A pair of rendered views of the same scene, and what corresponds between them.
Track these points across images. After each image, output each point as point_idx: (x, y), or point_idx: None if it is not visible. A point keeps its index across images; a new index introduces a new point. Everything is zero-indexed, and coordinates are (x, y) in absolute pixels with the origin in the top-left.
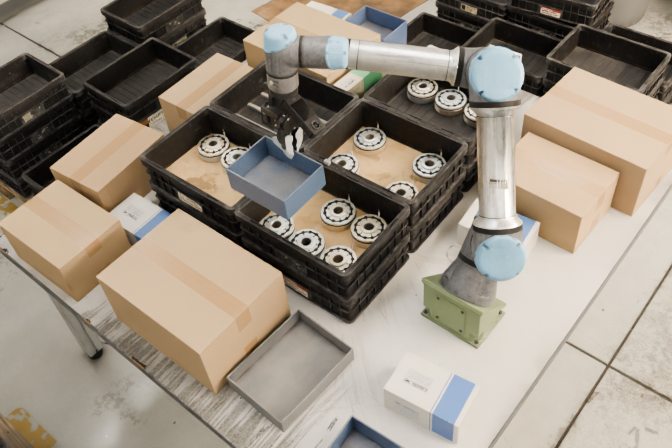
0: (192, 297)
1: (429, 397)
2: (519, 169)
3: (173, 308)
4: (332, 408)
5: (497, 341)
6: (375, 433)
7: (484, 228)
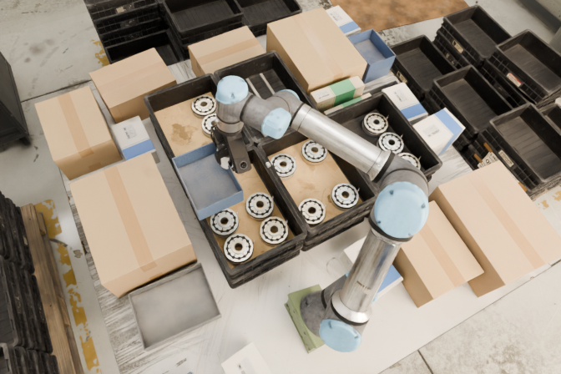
0: (121, 234)
1: None
2: None
3: (103, 236)
4: (187, 349)
5: (325, 354)
6: None
7: (336, 310)
